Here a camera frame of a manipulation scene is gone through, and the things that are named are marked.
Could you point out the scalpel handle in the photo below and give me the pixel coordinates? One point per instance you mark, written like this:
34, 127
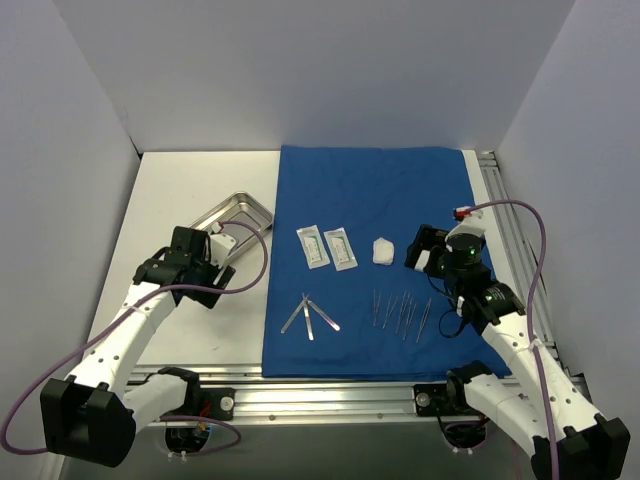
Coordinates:
307, 316
294, 314
335, 326

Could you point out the white gauze pad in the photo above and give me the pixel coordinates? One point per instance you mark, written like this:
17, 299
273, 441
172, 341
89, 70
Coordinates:
383, 252

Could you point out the aluminium rail frame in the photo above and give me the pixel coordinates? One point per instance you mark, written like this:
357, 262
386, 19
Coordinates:
316, 429
521, 255

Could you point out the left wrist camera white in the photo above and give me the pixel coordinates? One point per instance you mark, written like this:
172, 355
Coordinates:
221, 245

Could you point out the aluminium front rail frame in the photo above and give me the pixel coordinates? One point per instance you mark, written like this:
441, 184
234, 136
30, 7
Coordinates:
316, 429

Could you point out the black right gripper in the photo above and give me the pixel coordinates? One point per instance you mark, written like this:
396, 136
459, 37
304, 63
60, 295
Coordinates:
420, 248

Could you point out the blue surgical drape cloth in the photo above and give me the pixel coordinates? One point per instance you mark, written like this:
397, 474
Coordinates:
371, 193

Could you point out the left suture packet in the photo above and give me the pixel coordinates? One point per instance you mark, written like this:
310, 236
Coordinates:
313, 247

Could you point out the suture packet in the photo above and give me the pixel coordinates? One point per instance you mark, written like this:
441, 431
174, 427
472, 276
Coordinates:
341, 251
313, 247

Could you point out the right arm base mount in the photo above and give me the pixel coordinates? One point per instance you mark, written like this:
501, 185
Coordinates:
463, 429

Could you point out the stainless steel tray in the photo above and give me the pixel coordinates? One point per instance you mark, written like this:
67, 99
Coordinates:
239, 207

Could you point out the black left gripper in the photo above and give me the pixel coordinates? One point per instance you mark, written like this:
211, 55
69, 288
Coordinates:
210, 286

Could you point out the right suture packet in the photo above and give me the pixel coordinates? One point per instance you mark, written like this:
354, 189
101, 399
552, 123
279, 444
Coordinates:
341, 251

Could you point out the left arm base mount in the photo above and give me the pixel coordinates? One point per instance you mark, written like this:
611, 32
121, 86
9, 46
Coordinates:
214, 409

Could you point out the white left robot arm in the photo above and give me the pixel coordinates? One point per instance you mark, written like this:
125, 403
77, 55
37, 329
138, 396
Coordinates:
90, 415

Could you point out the aluminium right rail frame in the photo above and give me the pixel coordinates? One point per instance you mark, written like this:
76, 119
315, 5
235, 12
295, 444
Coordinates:
521, 255

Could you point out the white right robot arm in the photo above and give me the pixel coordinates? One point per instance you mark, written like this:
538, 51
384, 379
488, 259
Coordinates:
563, 433

